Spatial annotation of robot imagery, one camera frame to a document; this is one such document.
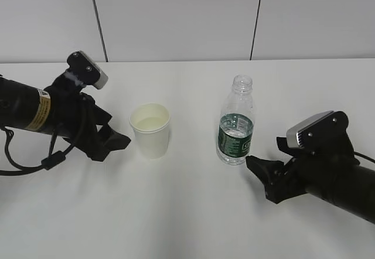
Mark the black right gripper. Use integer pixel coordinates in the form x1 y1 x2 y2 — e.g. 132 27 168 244
246 137 360 204

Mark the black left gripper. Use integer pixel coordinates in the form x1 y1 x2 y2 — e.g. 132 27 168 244
43 77 131 162

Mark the white paper cup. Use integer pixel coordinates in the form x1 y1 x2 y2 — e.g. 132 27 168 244
129 103 171 159

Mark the clear water bottle green label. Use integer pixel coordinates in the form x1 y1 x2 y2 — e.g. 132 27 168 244
216 74 255 165

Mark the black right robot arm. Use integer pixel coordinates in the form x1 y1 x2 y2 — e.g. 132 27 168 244
246 134 374 223

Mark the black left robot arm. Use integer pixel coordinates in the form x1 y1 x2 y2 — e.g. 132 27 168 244
1 76 131 162

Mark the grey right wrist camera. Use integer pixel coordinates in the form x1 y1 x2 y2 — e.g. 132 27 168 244
285 111 354 157

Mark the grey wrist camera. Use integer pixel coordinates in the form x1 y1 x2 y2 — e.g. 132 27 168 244
67 50 108 90
285 111 354 157

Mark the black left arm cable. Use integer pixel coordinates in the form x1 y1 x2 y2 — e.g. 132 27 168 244
0 106 86 176

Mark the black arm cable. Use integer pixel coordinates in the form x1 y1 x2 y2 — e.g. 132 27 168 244
353 152 375 163
0 106 86 176

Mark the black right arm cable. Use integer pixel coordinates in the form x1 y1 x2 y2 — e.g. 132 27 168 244
353 152 375 163

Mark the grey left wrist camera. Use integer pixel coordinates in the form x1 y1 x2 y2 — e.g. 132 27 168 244
67 50 108 90

